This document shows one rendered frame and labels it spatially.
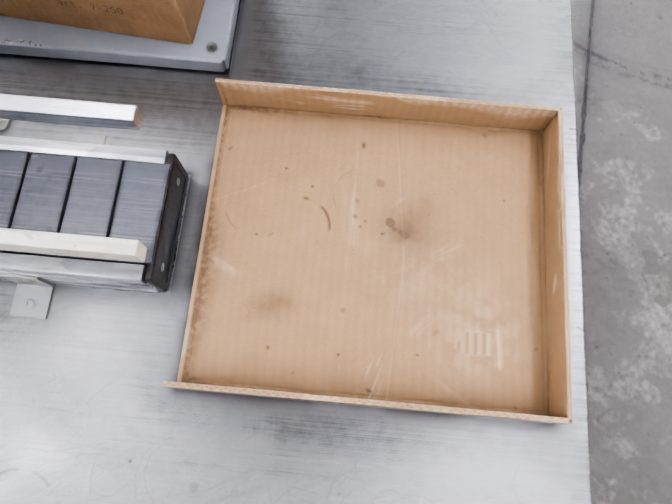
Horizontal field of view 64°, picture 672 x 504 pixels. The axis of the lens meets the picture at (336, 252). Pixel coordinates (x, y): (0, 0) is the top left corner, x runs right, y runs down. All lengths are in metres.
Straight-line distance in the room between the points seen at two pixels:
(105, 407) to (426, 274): 0.28
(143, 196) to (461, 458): 0.32
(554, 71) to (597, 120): 1.06
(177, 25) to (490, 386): 0.41
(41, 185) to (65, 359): 0.14
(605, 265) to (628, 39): 0.68
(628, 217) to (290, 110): 1.17
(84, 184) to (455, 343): 0.32
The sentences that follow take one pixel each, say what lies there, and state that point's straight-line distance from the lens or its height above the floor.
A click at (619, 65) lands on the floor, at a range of 1.76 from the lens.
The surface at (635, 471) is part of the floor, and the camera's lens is 1.45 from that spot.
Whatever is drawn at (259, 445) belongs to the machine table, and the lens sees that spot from 0.45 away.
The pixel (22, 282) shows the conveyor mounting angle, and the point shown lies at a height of 0.85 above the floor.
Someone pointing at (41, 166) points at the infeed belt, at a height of 0.88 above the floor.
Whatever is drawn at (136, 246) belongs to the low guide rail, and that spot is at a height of 0.91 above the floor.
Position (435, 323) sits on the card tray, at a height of 0.83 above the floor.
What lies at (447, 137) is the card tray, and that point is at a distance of 0.51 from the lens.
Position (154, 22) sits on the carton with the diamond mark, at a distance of 0.54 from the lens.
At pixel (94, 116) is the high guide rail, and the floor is 0.96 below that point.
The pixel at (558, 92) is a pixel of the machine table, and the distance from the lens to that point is 0.57.
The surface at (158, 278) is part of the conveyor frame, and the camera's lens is 0.45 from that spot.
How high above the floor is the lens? 1.27
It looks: 74 degrees down
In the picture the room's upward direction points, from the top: 2 degrees clockwise
